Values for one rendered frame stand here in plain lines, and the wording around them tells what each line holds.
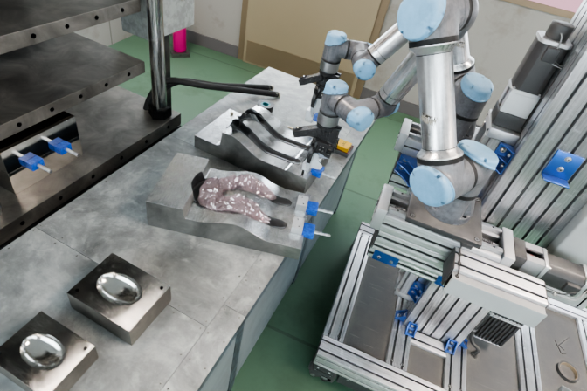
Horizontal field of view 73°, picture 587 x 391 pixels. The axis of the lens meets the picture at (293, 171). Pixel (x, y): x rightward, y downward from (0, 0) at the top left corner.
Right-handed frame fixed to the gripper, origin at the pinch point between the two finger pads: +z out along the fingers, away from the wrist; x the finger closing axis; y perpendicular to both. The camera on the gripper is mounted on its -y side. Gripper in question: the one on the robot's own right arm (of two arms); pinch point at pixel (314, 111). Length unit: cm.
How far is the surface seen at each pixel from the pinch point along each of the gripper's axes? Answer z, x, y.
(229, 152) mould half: 9.7, -36.0, -19.0
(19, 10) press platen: -34, -65, -79
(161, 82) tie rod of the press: -1, -26, -60
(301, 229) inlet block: 7, -59, 23
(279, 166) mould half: 6.4, -35.2, 2.6
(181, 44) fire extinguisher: 81, 160, -196
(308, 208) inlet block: 8, -47, 20
